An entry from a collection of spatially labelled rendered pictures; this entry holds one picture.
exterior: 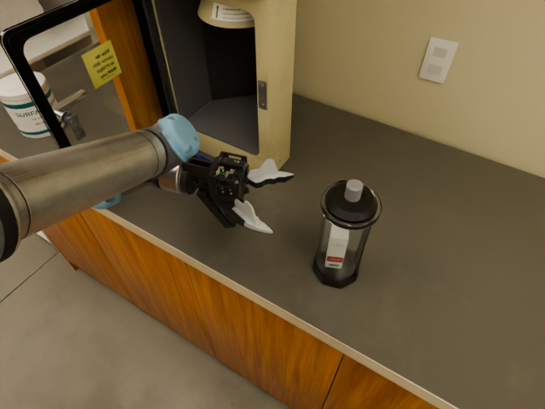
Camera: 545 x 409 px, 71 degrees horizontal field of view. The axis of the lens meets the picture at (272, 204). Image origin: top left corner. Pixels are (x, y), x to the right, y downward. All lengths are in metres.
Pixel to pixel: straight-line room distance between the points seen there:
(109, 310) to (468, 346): 1.57
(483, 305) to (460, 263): 0.10
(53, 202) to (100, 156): 0.09
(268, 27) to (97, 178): 0.45
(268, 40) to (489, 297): 0.69
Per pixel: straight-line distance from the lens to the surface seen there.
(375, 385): 0.97
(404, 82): 1.21
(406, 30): 1.15
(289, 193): 0.99
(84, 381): 1.90
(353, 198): 0.66
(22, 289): 2.25
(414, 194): 1.06
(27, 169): 0.44
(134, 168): 0.53
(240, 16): 0.86
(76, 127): 0.89
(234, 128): 1.07
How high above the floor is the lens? 1.67
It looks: 49 degrees down
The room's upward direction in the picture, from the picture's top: straight up
